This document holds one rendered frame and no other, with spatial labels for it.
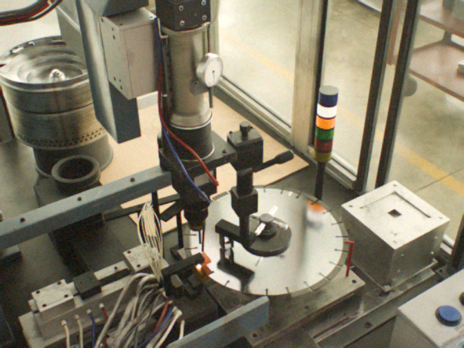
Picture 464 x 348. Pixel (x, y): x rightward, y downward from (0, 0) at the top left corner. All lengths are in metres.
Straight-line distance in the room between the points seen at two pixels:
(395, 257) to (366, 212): 0.13
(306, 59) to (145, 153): 0.59
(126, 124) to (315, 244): 0.48
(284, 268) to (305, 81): 0.70
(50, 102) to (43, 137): 0.12
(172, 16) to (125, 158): 1.05
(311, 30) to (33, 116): 0.79
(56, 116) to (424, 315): 1.03
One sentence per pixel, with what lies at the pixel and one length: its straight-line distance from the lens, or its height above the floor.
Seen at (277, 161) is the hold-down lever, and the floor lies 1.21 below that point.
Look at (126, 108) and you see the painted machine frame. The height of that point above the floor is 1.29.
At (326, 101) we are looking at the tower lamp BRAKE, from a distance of 1.36.
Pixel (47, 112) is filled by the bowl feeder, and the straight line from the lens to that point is 1.63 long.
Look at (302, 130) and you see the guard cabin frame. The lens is 1.82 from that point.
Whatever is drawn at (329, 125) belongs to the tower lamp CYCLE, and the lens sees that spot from 1.40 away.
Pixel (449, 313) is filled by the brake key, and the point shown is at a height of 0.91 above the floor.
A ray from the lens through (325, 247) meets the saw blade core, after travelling 1.25.
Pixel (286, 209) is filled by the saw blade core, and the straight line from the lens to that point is 1.33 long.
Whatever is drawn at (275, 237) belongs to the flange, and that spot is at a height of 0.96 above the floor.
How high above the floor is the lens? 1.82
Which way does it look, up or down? 37 degrees down
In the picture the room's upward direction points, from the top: 1 degrees counter-clockwise
